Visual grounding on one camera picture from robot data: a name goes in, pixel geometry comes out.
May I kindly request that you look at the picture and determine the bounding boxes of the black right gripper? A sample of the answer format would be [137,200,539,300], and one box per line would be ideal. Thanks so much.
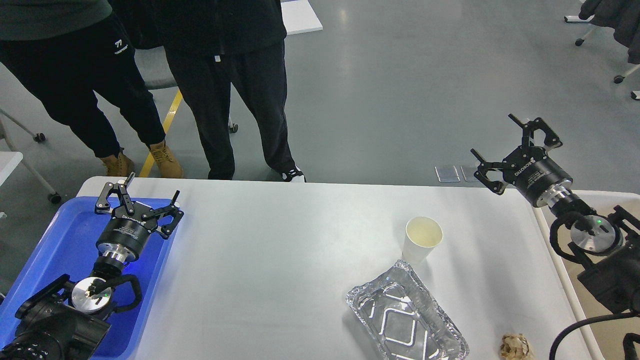
[470,113,574,208]

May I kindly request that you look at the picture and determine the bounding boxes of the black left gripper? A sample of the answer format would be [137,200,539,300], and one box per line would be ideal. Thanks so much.
[94,172,185,262]

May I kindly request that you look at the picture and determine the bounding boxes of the white paper cup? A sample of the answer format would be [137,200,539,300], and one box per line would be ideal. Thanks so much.
[402,216,444,264]

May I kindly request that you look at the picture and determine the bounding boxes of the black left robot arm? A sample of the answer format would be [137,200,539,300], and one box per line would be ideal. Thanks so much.
[1,174,185,360]

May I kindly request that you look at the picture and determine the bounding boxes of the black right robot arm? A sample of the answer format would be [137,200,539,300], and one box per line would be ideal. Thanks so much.
[471,114,640,360]

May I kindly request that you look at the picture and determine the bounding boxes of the blue plastic tray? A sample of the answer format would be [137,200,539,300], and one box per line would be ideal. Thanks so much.
[0,196,175,360]

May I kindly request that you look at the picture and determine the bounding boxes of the clear floor plate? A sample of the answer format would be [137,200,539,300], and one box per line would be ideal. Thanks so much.
[434,165,461,183]

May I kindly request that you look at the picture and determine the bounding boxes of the white side table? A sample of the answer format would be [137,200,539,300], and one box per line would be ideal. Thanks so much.
[0,107,62,219]

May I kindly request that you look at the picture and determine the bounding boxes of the grey office chair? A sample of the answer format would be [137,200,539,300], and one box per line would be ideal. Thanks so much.
[134,46,239,134]

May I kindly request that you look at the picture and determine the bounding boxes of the chair with dark coat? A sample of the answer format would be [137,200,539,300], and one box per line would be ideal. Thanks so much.
[564,0,640,101]

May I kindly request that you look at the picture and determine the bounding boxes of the person with tan boots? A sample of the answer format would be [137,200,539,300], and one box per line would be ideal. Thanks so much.
[0,0,184,179]

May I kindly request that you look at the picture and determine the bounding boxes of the crumpled brown paper ball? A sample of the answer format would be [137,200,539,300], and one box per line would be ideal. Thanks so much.
[499,333,536,360]

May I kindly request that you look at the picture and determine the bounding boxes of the person in black trousers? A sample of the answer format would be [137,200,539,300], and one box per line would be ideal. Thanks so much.
[107,0,307,183]

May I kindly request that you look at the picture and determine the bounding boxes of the beige plastic bin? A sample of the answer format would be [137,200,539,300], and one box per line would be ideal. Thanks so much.
[540,186,639,360]

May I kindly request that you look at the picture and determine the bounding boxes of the aluminium foil tray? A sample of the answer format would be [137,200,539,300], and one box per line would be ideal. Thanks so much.
[345,259,470,360]

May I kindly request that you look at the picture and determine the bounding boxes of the white board on floor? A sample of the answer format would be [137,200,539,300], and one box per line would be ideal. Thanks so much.
[280,0,323,35]

